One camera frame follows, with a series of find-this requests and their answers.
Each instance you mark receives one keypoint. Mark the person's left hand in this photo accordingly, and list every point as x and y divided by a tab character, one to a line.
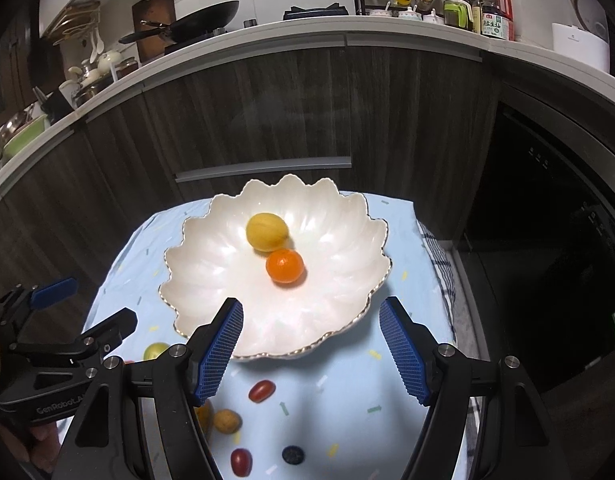
42	445

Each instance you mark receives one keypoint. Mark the black built-in dishwasher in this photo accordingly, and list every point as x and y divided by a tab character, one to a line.
537	210

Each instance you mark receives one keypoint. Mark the mandarin orange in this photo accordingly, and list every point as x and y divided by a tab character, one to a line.
285	267
204	417

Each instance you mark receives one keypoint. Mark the black wok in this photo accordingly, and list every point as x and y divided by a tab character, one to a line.
197	20

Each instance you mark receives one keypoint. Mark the green pan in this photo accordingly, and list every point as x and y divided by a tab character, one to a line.
24	137

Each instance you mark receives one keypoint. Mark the green round fruit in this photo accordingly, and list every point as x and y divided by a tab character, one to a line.
155	351

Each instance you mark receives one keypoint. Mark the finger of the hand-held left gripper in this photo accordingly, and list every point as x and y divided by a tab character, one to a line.
54	292
112	327

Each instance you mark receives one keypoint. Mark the white teapot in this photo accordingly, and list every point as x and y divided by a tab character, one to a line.
108	60

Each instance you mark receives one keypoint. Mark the dark wood kitchen cabinet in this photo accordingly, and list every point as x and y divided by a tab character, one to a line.
287	110

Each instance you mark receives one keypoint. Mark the dark folded cloth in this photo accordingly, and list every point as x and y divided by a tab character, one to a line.
315	11

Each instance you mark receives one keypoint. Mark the white box appliance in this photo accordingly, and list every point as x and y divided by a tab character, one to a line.
580	47

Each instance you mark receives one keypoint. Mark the green oil dispenser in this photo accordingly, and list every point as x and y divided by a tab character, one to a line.
457	12

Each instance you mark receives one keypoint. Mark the red cherry tomato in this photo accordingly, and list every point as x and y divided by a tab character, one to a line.
262	391
241	461

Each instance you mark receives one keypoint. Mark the blueberry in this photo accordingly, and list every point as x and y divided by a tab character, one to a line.
293	454

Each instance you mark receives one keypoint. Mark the yellow lemon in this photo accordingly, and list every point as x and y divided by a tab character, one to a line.
266	232

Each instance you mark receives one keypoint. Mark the wooden cutting board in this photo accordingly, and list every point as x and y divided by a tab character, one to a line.
150	10

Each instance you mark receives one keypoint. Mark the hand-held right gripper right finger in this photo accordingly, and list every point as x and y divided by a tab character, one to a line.
402	355

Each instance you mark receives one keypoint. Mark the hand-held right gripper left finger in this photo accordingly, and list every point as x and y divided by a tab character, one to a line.
215	360

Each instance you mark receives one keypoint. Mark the soy sauce bottle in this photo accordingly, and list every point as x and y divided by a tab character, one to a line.
497	12

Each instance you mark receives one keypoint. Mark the brown longan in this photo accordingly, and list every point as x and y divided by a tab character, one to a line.
226	421

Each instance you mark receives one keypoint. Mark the white scalloped bowl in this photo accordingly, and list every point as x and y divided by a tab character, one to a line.
227	270

